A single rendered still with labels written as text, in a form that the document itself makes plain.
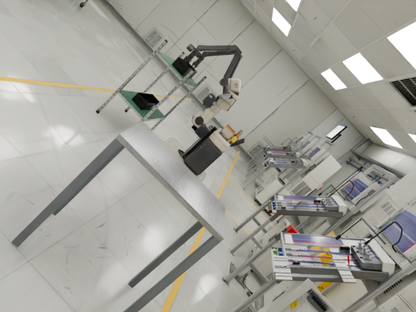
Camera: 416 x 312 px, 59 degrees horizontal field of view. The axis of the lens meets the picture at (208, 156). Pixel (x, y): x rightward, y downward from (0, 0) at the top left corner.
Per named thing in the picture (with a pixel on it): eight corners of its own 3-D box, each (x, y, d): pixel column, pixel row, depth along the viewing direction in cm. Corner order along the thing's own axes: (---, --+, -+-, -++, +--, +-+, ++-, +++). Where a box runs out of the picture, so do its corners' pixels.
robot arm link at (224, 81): (244, 49, 397) (242, 51, 407) (233, 43, 395) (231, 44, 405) (225, 86, 400) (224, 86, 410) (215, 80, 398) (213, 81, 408)
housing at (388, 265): (381, 281, 260) (383, 262, 258) (362, 254, 308) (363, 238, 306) (393, 282, 258) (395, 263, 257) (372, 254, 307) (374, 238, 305)
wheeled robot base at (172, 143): (194, 185, 482) (208, 173, 477) (186, 197, 420) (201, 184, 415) (159, 147, 480) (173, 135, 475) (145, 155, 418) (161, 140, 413)
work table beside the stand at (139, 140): (52, 208, 226) (142, 121, 211) (134, 285, 235) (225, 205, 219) (10, 241, 182) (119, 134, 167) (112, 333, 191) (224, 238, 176)
